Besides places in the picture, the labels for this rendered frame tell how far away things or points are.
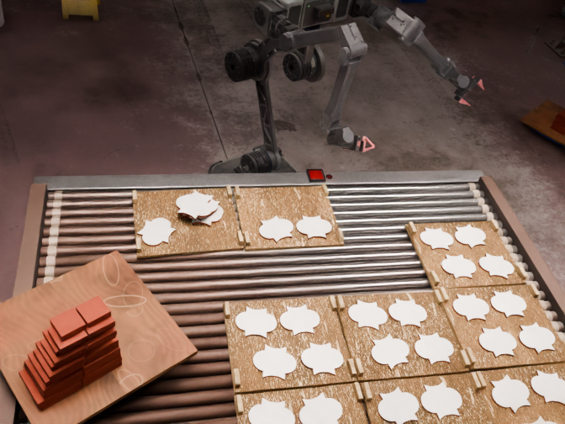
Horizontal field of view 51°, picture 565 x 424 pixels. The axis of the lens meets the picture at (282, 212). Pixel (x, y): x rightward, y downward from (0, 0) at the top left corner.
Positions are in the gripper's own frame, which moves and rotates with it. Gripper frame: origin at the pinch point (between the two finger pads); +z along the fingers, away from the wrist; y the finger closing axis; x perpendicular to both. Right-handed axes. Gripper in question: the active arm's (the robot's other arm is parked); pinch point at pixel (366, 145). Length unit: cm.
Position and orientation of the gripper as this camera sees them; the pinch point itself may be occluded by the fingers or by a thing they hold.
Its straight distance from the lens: 270.3
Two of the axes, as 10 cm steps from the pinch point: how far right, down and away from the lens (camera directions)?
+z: 8.6, 1.0, 5.0
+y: 4.8, 1.8, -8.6
